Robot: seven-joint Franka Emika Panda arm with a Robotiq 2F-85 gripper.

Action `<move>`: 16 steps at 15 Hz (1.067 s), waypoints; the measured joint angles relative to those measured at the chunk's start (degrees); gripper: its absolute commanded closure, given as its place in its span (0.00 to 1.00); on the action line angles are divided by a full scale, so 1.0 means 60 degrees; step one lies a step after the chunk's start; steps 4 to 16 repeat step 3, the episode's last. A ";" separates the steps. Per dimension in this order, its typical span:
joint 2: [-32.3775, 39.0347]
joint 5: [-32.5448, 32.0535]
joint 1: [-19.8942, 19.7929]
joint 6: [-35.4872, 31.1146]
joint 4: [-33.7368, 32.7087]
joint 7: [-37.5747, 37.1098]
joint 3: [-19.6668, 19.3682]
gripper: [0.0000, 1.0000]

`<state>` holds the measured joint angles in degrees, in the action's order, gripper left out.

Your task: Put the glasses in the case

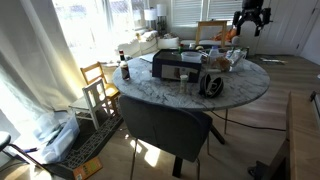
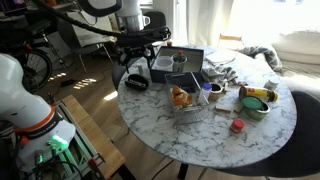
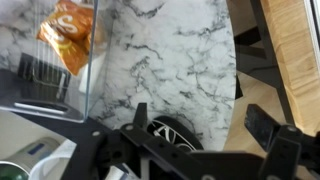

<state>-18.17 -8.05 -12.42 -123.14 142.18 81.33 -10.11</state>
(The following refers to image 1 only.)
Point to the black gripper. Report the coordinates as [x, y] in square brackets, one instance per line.
[252, 10]

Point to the glasses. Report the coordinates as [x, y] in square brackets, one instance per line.
[213, 87]

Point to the black zippered glasses case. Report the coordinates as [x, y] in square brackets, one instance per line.
[202, 86]

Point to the orange cushion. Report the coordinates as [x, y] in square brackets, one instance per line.
[221, 36]

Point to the light wooden side table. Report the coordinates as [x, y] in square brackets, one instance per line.
[211, 23]

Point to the snack bag pile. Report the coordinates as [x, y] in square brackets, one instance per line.
[238, 61]

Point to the white panel door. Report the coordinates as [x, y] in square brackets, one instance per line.
[286, 33]

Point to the white plastic bowl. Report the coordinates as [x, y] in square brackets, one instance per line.
[191, 57]

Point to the navy cardboard box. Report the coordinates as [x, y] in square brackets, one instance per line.
[176, 71]

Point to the white table lamp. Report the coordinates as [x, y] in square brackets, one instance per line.
[161, 10]
[150, 15]

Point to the small white vial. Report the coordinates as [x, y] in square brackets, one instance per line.
[183, 85]

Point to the white sofa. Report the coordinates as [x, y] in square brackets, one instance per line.
[146, 45]

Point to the wooden workbench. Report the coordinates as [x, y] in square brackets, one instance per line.
[303, 140]

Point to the dark sauce bottle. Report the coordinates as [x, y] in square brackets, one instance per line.
[125, 68]

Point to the grey upholstered chair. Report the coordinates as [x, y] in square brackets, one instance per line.
[163, 126]

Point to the wooden slatted chair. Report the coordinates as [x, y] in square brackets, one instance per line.
[95, 75]

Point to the white child chair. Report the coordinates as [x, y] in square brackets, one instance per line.
[95, 96]

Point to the dark patterned floor mat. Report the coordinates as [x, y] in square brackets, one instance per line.
[93, 140]

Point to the orange cardboard box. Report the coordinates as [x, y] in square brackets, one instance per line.
[87, 168]

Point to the white curtain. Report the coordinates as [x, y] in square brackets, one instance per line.
[33, 66]

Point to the clear plastic storage tub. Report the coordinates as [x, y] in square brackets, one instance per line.
[60, 143]

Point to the black round stool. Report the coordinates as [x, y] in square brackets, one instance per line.
[4, 138]

